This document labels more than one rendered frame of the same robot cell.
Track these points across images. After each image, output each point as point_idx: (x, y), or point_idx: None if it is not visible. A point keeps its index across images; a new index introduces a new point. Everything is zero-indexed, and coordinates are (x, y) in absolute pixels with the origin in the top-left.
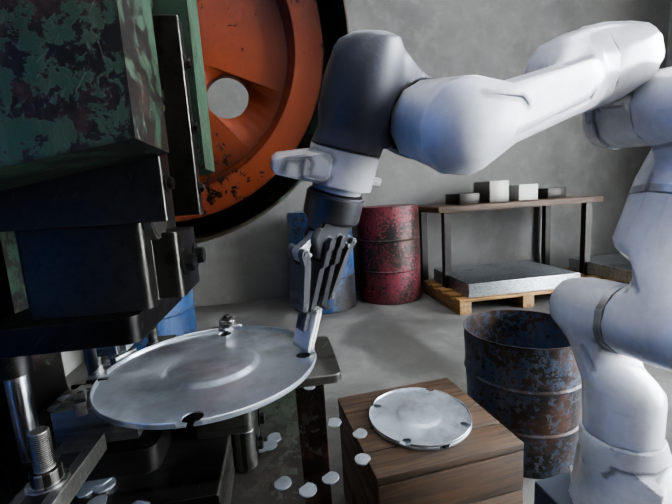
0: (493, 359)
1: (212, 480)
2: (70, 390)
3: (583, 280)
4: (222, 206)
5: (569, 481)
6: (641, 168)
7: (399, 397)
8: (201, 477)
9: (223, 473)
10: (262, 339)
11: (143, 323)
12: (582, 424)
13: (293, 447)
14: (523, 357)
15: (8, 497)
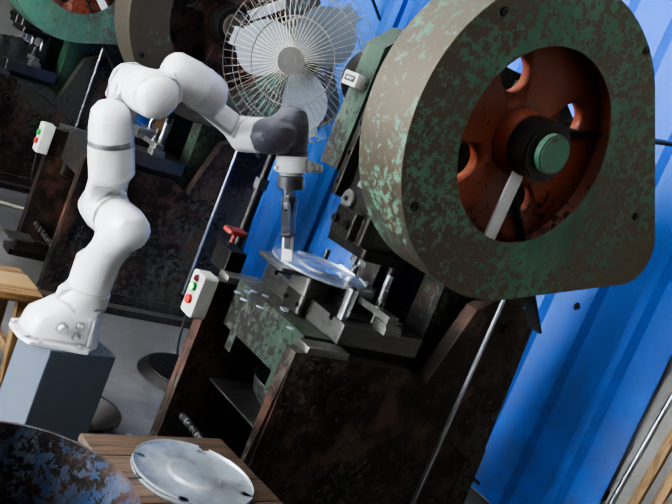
0: (88, 484)
1: (284, 275)
2: (405, 328)
3: (138, 208)
4: None
5: (91, 351)
6: (131, 126)
7: (222, 500)
8: (289, 277)
9: (283, 277)
10: (315, 275)
11: (330, 232)
12: (108, 296)
13: (272, 305)
14: (51, 450)
15: None
